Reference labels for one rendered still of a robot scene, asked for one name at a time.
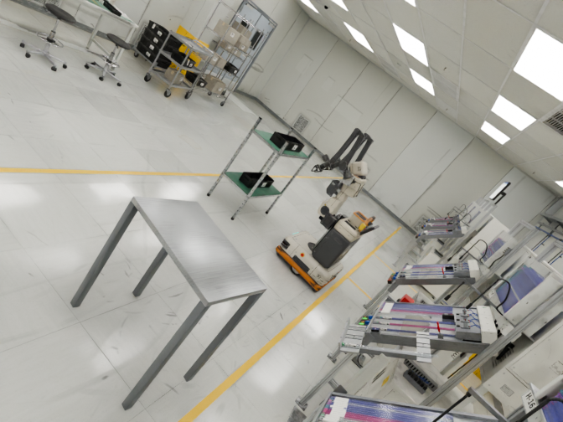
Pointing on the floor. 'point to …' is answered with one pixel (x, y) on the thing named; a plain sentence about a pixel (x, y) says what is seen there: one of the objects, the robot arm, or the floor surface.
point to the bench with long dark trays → (94, 28)
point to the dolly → (147, 47)
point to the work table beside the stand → (220, 291)
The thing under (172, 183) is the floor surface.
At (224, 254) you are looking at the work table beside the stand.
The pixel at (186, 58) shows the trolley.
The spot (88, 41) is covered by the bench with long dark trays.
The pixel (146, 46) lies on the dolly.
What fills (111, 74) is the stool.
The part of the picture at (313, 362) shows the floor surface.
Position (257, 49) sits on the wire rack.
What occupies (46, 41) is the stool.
